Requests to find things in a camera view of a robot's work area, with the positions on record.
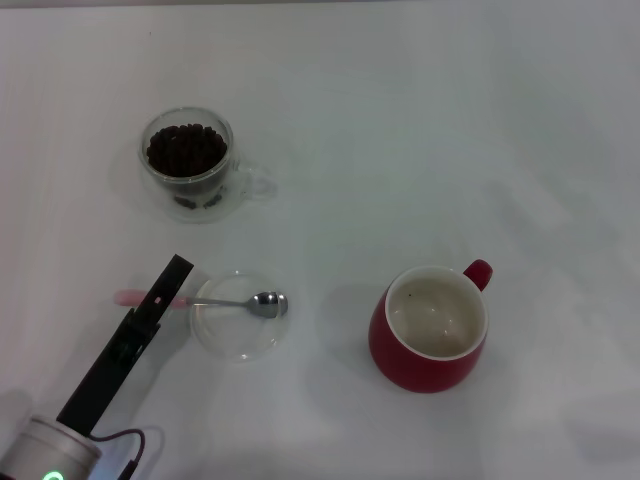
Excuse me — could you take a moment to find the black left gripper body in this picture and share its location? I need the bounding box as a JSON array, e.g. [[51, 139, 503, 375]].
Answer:
[[56, 308, 162, 442]]

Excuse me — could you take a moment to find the pink handled metal spoon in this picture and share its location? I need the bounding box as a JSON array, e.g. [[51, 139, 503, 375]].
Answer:
[[113, 288, 290, 320]]

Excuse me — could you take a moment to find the red mug white inside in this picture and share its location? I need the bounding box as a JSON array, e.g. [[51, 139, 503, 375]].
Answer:
[[368, 258, 495, 395]]

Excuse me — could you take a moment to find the heap of coffee beans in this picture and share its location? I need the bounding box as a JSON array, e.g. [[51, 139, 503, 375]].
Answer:
[[146, 122, 229, 179]]

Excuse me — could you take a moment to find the clear glass saucer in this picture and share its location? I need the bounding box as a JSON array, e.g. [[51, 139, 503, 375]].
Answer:
[[189, 268, 294, 362]]

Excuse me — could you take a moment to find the dark left gripper cable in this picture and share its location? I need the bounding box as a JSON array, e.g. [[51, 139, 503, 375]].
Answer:
[[93, 427, 149, 480]]

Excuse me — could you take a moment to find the clear glass cup with handle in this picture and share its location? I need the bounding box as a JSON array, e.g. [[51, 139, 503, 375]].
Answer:
[[138, 105, 278, 225]]

